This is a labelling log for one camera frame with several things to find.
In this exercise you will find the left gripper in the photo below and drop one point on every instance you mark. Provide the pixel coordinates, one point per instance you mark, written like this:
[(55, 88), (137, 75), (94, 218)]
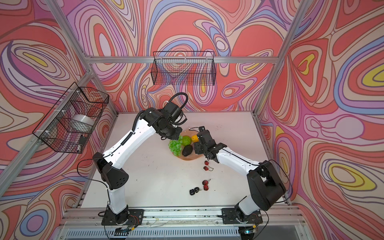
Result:
[(179, 130)]

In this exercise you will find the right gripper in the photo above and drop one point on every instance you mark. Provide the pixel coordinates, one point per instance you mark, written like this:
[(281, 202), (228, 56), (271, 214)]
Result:
[(197, 148)]

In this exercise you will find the yellow pear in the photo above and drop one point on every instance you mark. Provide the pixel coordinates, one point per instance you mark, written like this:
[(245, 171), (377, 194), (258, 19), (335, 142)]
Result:
[(194, 138)]

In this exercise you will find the dark avocado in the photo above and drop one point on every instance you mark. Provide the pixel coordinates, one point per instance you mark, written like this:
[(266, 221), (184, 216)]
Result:
[(187, 150)]

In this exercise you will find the green bumpy fruit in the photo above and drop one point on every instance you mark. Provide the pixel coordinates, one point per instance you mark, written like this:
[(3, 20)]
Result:
[(185, 140)]

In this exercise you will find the green grape bunch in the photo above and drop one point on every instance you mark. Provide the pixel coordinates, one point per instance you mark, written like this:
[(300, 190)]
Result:
[(176, 146)]

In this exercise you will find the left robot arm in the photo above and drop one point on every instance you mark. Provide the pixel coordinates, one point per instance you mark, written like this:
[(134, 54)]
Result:
[(110, 163)]

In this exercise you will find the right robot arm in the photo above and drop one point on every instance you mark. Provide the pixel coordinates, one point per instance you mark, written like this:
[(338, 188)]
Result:
[(265, 185)]

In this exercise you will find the pink wavy fruit bowl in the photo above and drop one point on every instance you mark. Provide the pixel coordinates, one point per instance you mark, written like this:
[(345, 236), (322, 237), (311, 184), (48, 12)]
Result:
[(193, 156)]

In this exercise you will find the black cherry pair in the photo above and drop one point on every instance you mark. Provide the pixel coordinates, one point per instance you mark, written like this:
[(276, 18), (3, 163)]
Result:
[(194, 191)]

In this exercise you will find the black wire basket back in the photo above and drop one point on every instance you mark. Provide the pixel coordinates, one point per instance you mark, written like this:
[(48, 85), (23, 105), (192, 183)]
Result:
[(184, 68)]

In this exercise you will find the black wire basket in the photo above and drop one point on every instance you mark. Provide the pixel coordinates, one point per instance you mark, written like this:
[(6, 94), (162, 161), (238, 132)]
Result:
[(184, 68), (56, 132)]

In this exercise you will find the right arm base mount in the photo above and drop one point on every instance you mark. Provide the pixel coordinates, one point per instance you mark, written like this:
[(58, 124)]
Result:
[(235, 216)]

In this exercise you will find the aluminium front rail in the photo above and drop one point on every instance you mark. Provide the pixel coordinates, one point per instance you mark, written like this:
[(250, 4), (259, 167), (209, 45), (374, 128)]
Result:
[(208, 216)]

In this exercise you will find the black wire basket left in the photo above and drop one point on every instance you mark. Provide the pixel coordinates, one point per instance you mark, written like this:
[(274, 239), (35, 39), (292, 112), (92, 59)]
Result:
[(56, 132)]

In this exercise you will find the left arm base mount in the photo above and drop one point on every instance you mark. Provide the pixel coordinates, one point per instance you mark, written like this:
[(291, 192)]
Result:
[(123, 217)]

